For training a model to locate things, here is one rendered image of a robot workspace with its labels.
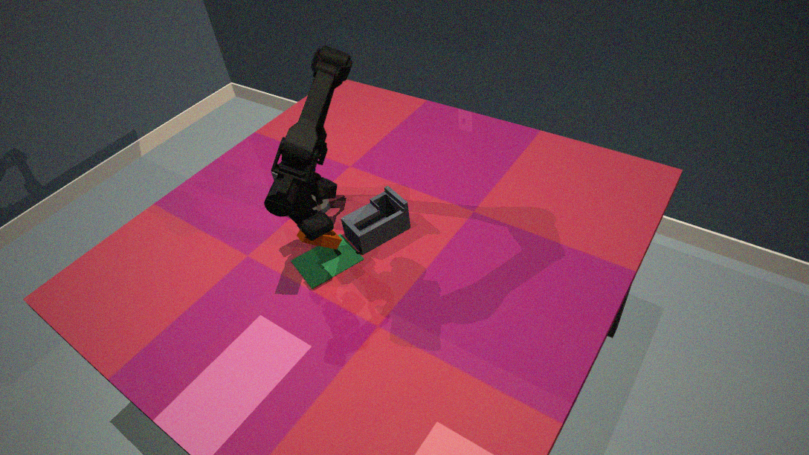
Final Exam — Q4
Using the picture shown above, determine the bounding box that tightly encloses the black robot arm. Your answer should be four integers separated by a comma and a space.
264, 45, 353, 216

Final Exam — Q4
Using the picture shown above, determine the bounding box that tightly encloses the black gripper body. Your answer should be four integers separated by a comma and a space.
291, 182, 334, 240

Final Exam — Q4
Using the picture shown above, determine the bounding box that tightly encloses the orange l-shaped part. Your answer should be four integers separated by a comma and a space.
297, 230, 342, 250

